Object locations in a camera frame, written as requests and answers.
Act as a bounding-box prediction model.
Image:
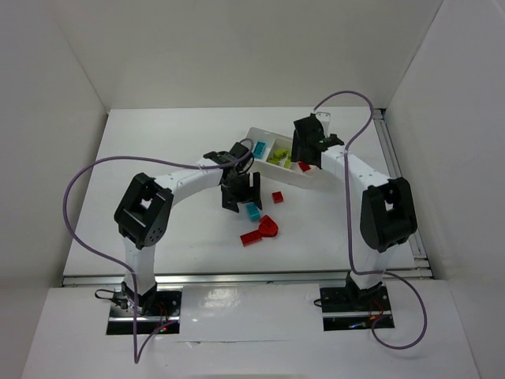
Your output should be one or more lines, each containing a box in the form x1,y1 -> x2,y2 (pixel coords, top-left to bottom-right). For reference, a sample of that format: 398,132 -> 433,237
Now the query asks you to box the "red long lego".
240,230 -> 263,247

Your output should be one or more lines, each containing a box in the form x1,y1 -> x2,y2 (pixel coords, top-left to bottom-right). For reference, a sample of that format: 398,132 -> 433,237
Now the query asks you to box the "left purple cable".
62,138 -> 254,364

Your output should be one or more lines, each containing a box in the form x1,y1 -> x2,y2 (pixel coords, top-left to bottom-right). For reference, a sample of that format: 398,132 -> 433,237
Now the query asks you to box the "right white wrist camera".
316,112 -> 331,137

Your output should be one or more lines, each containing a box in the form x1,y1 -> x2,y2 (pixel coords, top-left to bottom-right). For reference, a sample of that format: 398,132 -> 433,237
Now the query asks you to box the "green long lego brick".
267,156 -> 281,165

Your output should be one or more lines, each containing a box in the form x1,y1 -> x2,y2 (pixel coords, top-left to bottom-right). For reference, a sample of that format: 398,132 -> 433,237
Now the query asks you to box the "white three-compartment tray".
246,127 -> 326,189

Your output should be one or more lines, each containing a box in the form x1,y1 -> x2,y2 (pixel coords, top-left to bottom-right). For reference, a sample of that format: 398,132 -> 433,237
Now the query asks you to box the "aluminium rail right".
373,108 -> 432,277

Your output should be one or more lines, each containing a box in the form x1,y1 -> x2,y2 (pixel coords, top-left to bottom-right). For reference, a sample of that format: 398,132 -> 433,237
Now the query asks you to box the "cyan curved lego brick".
245,203 -> 261,222

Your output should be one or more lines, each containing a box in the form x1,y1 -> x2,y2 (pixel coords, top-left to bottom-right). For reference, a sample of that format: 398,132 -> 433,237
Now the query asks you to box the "small red square lego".
271,191 -> 284,204

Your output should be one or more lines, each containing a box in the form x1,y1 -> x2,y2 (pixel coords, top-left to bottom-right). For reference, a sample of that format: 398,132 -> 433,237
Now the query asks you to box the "cyan long lego upturned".
252,141 -> 266,159

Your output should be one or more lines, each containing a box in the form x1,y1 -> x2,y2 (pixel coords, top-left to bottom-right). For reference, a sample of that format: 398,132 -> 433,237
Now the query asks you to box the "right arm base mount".
312,280 -> 395,332

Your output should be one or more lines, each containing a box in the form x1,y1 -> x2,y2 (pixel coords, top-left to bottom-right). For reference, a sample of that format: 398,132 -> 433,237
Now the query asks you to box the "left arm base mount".
94,289 -> 182,336

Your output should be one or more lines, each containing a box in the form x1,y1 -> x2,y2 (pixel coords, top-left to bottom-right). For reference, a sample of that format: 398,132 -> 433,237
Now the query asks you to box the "aluminium rail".
373,108 -> 432,277
62,269 -> 435,287

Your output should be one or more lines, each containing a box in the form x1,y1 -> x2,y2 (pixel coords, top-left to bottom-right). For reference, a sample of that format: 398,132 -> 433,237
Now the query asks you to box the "red sloped lego brick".
297,161 -> 311,172

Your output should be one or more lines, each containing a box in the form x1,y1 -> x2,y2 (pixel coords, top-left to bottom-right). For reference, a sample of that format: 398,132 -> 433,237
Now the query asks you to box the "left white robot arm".
114,139 -> 262,313

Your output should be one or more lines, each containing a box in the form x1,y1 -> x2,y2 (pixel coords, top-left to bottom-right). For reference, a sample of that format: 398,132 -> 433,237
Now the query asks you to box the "aluminium rail front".
62,269 -> 435,287

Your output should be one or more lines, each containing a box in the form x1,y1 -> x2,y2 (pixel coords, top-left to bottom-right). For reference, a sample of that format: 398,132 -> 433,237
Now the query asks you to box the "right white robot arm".
291,114 -> 417,291

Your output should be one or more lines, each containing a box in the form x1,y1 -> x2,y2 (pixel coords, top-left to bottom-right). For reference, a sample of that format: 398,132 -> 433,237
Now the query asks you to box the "red arch lego brick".
258,215 -> 279,238

